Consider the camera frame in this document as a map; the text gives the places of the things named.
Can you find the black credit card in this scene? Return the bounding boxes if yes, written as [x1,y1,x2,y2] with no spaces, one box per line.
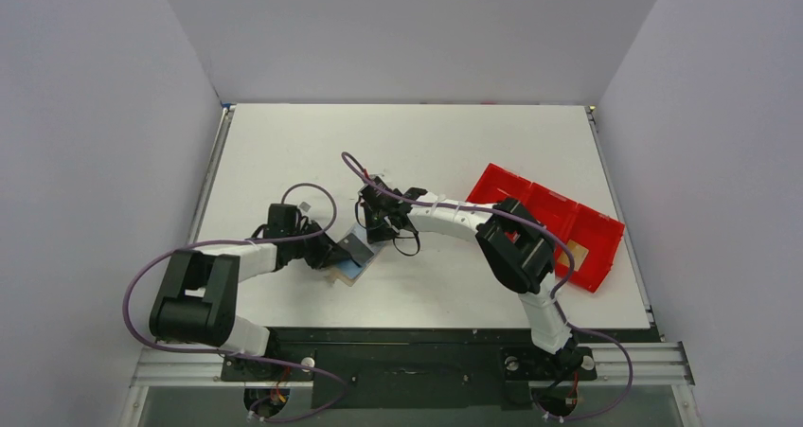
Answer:
[338,233,375,267]

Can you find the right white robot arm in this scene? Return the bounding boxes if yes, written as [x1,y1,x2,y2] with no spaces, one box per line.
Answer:
[358,177,572,377]

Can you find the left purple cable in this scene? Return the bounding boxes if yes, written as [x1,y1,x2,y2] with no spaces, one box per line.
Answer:
[121,182,349,406]

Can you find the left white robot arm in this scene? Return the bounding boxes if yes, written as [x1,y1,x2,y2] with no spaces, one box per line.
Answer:
[149,204,351,380]

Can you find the beige leather card holder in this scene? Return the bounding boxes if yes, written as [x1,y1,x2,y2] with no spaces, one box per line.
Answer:
[327,224,385,287]

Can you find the black looped cable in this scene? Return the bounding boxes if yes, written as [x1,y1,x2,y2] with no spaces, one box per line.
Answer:
[391,228,422,258]

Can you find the red plastic bin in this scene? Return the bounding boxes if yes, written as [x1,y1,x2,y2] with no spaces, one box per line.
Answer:
[467,164,625,294]

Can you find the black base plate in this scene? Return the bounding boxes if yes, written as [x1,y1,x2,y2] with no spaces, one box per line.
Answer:
[221,328,598,410]

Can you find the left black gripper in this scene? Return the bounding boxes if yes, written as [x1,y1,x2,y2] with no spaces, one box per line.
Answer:
[287,220,350,271]

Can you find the aluminium frame rail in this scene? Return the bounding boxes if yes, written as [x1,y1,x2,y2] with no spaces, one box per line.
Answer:
[118,107,704,427]

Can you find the gold credit card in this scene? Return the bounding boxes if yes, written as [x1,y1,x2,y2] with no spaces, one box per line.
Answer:
[567,240,590,271]

